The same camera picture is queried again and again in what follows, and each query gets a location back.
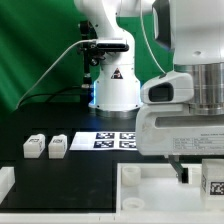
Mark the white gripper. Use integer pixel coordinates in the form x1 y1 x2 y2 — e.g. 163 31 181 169
135 104 224 184

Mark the white square table top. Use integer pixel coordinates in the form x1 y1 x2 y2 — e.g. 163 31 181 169
116 163 224 213

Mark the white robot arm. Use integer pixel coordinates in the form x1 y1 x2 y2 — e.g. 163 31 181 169
74 0 224 182

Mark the white sheet with markers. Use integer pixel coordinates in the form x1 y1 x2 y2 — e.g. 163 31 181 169
70 131 136 151

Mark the white obstacle block left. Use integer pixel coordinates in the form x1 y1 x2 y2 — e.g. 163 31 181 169
0 167 15 204

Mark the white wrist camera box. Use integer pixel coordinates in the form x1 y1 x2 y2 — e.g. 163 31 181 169
140 71 194 104

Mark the black camera on stand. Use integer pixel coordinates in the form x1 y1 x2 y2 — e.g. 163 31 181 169
77 20 130 114

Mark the black cable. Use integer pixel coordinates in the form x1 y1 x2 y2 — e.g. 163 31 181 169
18 85 84 107

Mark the white camera cable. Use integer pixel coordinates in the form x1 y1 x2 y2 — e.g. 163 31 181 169
15 39 98 109

